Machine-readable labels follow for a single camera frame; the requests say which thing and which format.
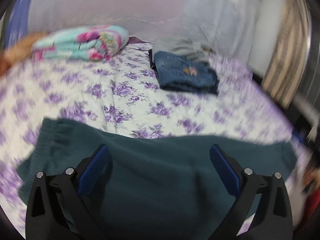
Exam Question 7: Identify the striped beige curtain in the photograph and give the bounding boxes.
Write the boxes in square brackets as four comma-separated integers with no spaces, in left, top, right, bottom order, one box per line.
[262,0,311,109]

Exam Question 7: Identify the folded blue jeans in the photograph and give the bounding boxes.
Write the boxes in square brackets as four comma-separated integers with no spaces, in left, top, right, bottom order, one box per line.
[149,50,219,95]

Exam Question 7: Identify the orange pillow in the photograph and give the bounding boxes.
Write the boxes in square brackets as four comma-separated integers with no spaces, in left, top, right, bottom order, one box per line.
[0,32,48,76]

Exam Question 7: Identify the dark teal pants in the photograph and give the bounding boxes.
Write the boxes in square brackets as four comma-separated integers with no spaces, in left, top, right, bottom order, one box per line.
[17,119,297,239]

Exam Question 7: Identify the purple floral bedsheet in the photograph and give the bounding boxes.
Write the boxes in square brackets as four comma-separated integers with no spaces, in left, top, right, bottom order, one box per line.
[1,44,293,236]

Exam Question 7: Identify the white mosquito net curtain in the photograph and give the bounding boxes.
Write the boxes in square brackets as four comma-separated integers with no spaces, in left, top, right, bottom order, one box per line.
[4,0,263,68]

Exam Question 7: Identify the colourful floral folded blanket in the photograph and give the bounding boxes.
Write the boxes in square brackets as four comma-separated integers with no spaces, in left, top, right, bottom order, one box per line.
[32,25,129,61]

